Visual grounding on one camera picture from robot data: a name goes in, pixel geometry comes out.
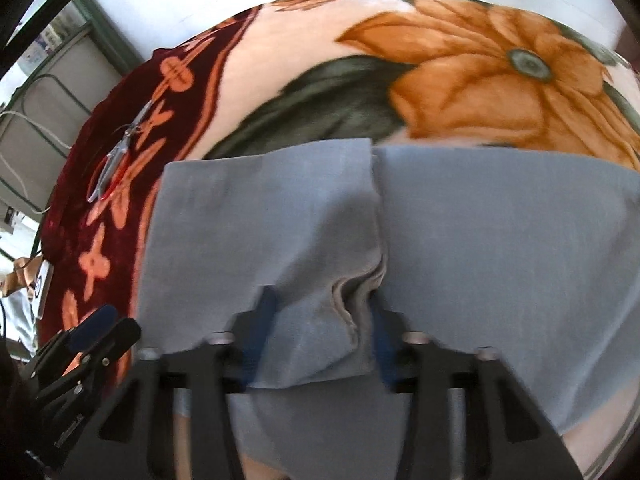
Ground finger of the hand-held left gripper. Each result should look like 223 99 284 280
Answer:
75 317 143 377
65 304 119 352

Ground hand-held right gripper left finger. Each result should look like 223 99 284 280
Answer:
65 285 279 480

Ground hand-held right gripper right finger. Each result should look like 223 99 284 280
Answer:
372 294 584 480

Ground grey pants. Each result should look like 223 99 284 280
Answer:
135 137 640 480

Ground white flat device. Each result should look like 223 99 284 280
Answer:
30 259 55 318

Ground small metal scissors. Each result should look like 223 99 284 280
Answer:
87 100 157 204

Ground floral printed blanket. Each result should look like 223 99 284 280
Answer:
37 0 640 480

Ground white cable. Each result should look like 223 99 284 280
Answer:
0 109 72 211

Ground green metal frame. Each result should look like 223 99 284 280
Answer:
0 0 147 211

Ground black metal rail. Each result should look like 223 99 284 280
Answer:
0 0 87 53

